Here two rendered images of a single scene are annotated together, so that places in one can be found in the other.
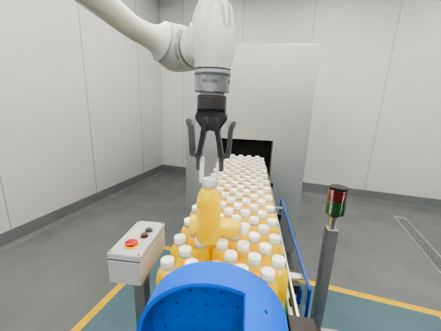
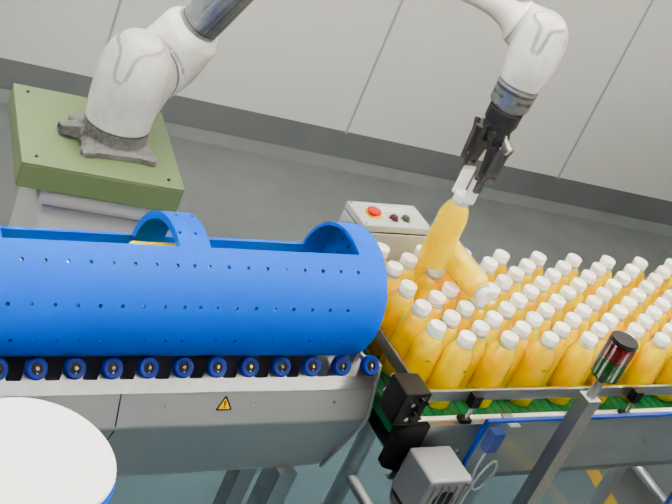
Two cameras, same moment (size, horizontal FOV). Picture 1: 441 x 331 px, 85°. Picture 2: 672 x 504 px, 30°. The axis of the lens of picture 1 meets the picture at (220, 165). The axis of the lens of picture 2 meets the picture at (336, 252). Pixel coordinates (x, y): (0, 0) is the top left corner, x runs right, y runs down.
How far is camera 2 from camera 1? 2.27 m
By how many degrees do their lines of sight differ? 44
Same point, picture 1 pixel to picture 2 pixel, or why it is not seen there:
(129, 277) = not seen: hidden behind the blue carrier
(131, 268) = not seen: hidden behind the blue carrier
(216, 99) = (497, 114)
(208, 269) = (360, 231)
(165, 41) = (508, 26)
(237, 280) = (365, 248)
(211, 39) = (513, 57)
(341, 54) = not seen: outside the picture
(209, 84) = (496, 95)
